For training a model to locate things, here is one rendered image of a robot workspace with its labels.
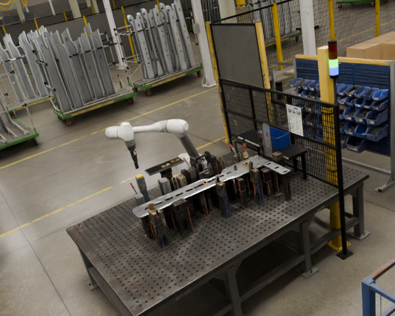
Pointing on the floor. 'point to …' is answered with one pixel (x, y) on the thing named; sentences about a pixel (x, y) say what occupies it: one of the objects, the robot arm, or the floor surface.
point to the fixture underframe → (226, 273)
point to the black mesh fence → (297, 138)
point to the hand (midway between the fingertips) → (136, 165)
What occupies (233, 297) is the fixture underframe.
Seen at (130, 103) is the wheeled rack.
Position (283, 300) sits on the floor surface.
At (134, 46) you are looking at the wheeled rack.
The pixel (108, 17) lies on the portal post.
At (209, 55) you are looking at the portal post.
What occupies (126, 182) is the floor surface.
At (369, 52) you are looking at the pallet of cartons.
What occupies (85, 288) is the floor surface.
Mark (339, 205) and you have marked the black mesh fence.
